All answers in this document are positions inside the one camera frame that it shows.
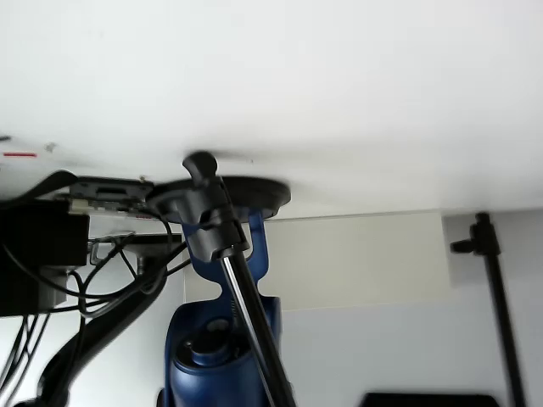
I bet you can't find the small circuit board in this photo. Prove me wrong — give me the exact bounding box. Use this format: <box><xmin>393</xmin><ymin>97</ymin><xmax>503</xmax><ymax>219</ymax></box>
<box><xmin>66</xmin><ymin>198</ymin><xmax>149</xmax><ymax>221</ymax></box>

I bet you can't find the black monitor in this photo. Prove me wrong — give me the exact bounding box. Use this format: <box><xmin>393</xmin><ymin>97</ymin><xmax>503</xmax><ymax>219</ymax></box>
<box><xmin>0</xmin><ymin>198</ymin><xmax>91</xmax><ymax>318</ymax></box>

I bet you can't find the dark rectangular panel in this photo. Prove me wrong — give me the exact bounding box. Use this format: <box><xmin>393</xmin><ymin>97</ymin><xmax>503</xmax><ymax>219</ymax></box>
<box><xmin>360</xmin><ymin>392</ymin><xmax>500</xmax><ymax>407</ymax></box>

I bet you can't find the black bracket plate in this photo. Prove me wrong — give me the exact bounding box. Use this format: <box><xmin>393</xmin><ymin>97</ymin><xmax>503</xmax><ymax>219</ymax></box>
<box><xmin>70</xmin><ymin>178</ymin><xmax>154</xmax><ymax>201</ymax></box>

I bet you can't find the black cable bundle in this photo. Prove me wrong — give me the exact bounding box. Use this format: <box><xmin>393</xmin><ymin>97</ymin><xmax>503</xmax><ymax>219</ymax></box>
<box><xmin>0</xmin><ymin>228</ymin><xmax>192</xmax><ymax>407</ymax></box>

